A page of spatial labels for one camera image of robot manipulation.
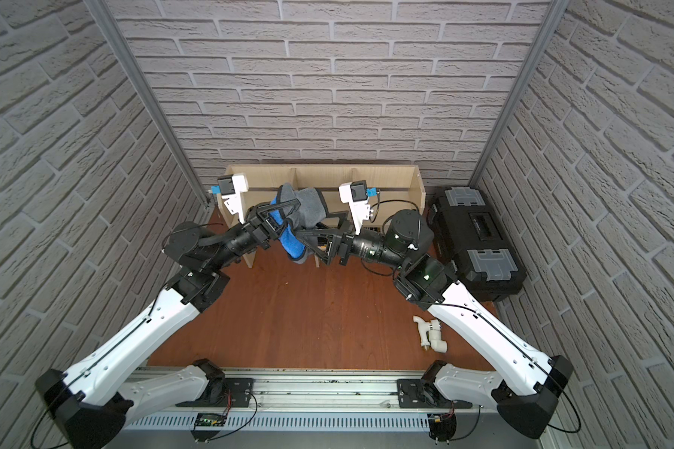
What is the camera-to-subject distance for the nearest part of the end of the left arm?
19.1 inches

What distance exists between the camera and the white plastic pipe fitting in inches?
32.1

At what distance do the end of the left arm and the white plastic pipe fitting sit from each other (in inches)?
23.1
